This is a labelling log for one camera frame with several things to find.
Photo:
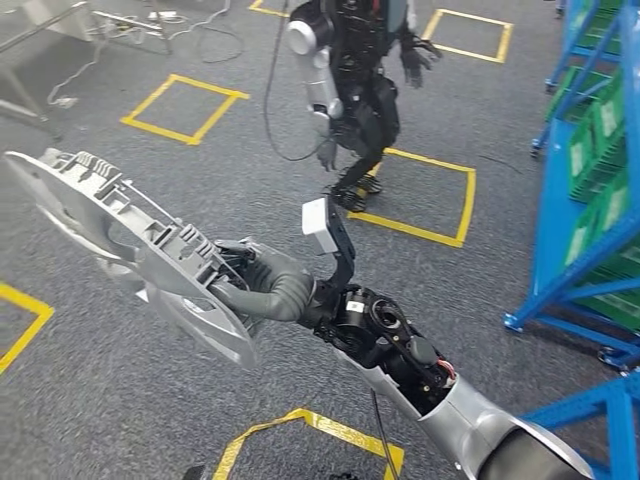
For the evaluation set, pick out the white floor socket plug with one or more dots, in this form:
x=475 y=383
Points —
x=63 y=102

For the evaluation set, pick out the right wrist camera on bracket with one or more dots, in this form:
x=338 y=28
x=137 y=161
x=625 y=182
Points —
x=320 y=225

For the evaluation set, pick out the steel frame table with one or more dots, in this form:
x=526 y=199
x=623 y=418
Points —
x=45 y=25

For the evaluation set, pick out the black humanoid robot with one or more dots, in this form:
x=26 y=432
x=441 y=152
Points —
x=360 y=99

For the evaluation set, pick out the silver plastic wheel cover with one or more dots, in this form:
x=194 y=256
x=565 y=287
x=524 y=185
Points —
x=164 y=265

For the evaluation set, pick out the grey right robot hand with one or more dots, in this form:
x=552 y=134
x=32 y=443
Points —
x=260 y=272

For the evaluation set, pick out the yellow floor tape square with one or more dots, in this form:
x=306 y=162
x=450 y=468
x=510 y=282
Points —
x=350 y=434

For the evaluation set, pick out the white power strip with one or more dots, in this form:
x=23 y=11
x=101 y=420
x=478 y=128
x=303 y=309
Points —
x=162 y=15

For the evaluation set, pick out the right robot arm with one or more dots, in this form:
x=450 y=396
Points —
x=465 y=424

